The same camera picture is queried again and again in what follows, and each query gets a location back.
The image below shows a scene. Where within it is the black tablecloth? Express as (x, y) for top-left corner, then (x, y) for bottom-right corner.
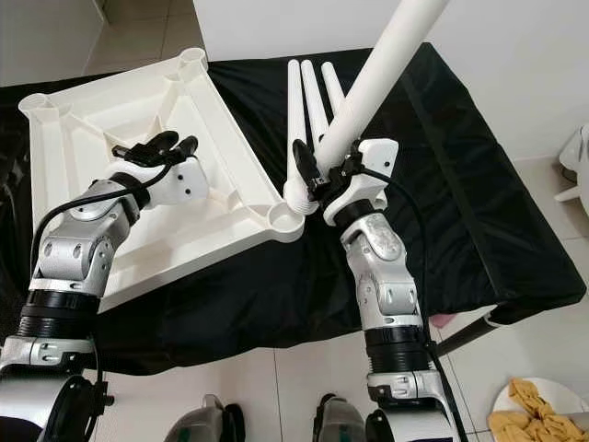
(0, 41), (560, 374)

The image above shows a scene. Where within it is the pink cloth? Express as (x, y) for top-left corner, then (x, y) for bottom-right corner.
(423, 311), (456, 328)

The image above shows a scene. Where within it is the grey robot left foot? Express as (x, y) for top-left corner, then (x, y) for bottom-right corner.
(166, 394), (245, 442)

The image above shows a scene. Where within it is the yellow cloth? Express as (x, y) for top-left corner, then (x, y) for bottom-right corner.
(490, 378), (585, 442)

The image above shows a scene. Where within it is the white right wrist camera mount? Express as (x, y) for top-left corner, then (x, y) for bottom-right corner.
(322, 138), (399, 222)

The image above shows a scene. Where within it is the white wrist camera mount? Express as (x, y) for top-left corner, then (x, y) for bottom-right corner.
(322, 138), (399, 222)
(138, 155), (211, 208)

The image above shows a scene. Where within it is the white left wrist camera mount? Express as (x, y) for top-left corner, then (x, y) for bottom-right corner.
(138, 155), (211, 208)

